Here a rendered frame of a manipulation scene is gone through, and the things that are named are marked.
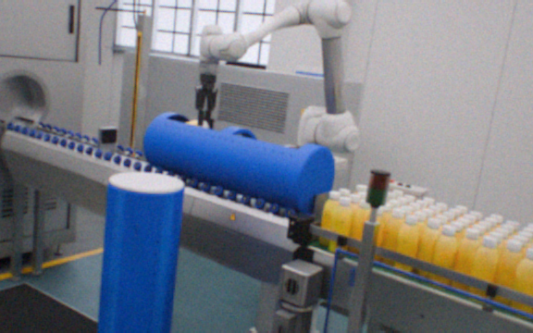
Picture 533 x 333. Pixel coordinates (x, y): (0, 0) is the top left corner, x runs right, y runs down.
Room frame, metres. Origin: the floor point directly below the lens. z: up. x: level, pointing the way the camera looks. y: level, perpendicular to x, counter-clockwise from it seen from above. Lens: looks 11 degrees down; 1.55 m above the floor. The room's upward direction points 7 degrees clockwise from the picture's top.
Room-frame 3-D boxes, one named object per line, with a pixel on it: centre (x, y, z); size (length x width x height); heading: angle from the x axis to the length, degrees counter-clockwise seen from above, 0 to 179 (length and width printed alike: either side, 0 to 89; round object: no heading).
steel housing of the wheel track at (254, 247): (2.74, 0.63, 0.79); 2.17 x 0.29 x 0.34; 55
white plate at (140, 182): (2.04, 0.45, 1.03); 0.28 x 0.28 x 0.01
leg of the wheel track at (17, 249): (3.24, 1.48, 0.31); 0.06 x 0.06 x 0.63; 55
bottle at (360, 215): (1.90, -0.36, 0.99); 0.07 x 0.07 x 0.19
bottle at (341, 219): (1.91, -0.29, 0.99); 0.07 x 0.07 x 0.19
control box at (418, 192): (2.26, -0.56, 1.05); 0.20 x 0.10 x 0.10; 55
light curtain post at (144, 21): (3.26, 0.81, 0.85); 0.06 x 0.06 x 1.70; 55
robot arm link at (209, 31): (2.50, 0.31, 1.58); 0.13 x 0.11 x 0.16; 35
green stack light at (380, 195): (1.63, -0.34, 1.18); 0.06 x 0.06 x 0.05
